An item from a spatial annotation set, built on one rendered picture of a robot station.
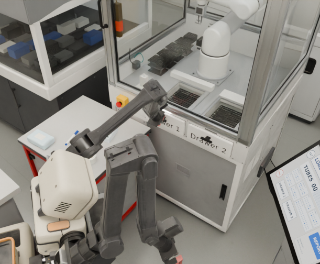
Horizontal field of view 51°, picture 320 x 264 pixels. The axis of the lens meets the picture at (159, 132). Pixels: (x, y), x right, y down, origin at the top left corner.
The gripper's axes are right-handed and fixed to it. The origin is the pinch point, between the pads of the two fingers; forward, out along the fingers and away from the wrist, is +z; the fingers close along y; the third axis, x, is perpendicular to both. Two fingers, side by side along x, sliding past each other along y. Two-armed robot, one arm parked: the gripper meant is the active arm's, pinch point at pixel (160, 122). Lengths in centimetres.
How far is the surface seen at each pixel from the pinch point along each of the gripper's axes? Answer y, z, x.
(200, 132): 4.9, 2.0, -24.8
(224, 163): -3.3, 19.3, -41.8
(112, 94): 5.0, 7.3, 44.7
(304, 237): -23, -31, -94
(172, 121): 3.9, 4.2, -4.7
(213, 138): 4.6, 2.1, -33.1
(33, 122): -39, 44, 125
